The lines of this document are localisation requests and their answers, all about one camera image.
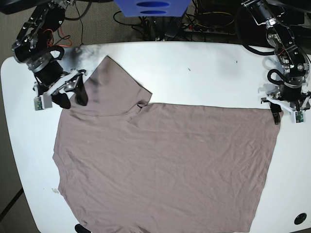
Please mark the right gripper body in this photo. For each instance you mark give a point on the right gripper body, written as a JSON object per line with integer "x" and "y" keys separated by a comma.
{"x": 53, "y": 79}

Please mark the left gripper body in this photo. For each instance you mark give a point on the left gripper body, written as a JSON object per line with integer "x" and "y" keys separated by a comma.
{"x": 281, "y": 97}

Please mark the mauve T-shirt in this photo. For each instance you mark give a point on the mauve T-shirt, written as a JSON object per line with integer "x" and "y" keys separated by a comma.
{"x": 130, "y": 166}

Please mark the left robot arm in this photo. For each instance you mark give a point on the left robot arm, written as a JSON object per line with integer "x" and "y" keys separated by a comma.
{"x": 294, "y": 61}

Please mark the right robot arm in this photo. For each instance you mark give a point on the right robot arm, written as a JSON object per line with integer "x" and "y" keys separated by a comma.
{"x": 35, "y": 47}

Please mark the white crumb scrap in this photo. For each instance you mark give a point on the white crumb scrap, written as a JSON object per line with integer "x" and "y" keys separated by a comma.
{"x": 55, "y": 190}

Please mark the blue plastic bin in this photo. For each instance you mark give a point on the blue plastic bin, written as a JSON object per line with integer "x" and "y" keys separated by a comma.
{"x": 161, "y": 8}

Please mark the black table grommet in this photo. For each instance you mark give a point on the black table grommet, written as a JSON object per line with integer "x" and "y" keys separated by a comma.
{"x": 300, "y": 219}

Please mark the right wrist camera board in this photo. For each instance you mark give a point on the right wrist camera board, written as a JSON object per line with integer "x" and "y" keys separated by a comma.
{"x": 42, "y": 102}

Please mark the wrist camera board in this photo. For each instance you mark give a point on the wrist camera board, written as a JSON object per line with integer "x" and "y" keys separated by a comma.
{"x": 298, "y": 117}
{"x": 42, "y": 102}

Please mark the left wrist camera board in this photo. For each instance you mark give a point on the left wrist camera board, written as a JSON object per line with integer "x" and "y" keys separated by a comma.
{"x": 298, "y": 117}

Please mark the power strip with red switch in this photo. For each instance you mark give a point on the power strip with red switch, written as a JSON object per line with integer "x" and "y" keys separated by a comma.
{"x": 196, "y": 28}

